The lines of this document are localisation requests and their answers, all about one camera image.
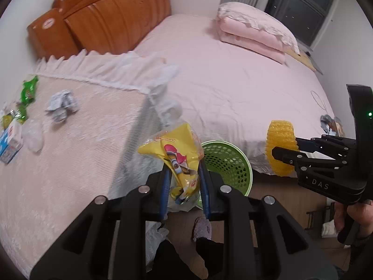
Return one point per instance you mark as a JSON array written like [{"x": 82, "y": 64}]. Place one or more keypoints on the printed packet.
[{"x": 330, "y": 125}]

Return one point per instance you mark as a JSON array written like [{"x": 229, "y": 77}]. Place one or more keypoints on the small green wrapper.
[{"x": 22, "y": 113}]

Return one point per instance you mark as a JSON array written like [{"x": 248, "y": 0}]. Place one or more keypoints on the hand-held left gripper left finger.
[{"x": 166, "y": 194}]

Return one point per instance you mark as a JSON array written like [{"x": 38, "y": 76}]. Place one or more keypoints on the pink frilled pillow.
[{"x": 256, "y": 17}]

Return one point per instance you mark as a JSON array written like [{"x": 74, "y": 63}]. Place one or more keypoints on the black metal rack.
[{"x": 319, "y": 214}]

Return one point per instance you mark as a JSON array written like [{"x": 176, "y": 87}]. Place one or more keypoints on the bamboo mat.
[{"x": 301, "y": 59}]

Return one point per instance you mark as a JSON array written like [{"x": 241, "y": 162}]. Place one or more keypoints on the green snack wrapper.
[{"x": 29, "y": 90}]

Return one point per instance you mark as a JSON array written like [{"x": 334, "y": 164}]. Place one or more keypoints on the person's right hand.
[{"x": 366, "y": 220}]

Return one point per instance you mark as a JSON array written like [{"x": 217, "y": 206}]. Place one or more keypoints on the white printed paper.
[{"x": 62, "y": 103}]

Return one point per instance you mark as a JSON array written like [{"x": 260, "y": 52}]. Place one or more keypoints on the person's black pants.
[{"x": 174, "y": 259}]

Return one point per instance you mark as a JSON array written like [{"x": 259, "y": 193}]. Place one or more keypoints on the small yellow-green packet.
[{"x": 6, "y": 121}]

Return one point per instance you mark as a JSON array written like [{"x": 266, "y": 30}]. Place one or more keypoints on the pale patterned slipper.
[{"x": 201, "y": 229}]

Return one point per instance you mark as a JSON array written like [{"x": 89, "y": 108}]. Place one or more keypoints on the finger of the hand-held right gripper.
[
  {"x": 288, "y": 156},
  {"x": 304, "y": 145}
]

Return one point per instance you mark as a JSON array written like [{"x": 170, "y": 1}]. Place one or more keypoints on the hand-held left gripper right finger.
[{"x": 205, "y": 194}]

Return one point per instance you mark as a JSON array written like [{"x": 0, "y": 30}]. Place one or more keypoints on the dark window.
[{"x": 303, "y": 3}]

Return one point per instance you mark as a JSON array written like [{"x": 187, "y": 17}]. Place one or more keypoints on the bed with pink sheet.
[{"x": 233, "y": 93}]

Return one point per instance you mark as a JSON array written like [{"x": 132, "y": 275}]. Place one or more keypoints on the yellow snack packet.
[{"x": 177, "y": 148}]

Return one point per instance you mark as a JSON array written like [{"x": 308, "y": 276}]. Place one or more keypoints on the clear crumpled plastic wrap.
[{"x": 33, "y": 135}]

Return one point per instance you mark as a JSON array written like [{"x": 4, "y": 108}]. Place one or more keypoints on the beige lace cloth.
[{"x": 75, "y": 163}]

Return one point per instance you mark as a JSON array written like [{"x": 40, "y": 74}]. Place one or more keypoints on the blue and white milk carton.
[{"x": 11, "y": 143}]

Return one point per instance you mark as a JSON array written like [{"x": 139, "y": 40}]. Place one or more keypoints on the folded pink blanket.
[{"x": 250, "y": 39}]

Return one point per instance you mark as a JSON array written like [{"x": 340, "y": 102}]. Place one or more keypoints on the green plastic mesh basket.
[{"x": 233, "y": 163}]

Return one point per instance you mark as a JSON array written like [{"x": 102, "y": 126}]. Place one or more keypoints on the wooden headboard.
[{"x": 107, "y": 17}]

